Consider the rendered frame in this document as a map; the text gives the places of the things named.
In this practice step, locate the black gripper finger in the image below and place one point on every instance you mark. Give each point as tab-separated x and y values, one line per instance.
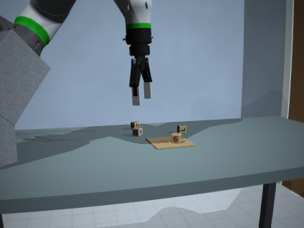
146	74
135	75

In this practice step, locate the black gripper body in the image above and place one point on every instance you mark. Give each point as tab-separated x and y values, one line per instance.
138	51

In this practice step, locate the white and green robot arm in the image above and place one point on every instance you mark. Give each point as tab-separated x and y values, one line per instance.
40	20

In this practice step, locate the tan square mat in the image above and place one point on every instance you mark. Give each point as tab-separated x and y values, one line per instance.
165	143

